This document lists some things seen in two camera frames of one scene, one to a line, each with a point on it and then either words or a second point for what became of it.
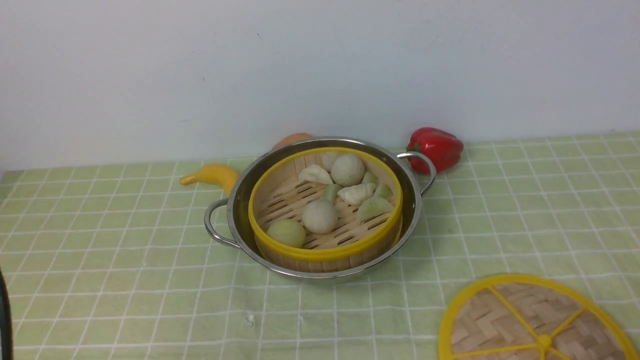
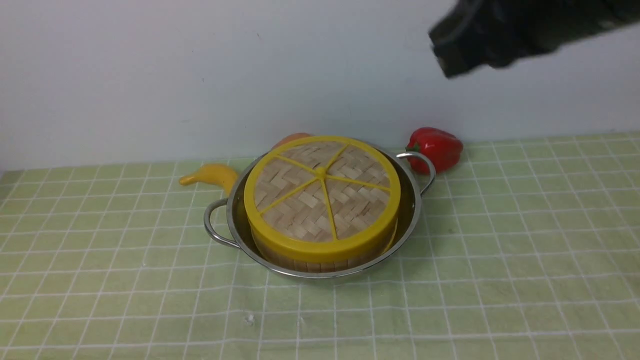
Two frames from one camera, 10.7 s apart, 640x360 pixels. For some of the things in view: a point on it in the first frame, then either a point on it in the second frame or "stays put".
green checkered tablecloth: (113, 262) stays put
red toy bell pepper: (444, 149) stays put
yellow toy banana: (225, 177) stays put
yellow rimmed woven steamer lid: (527, 317) → (322, 198)
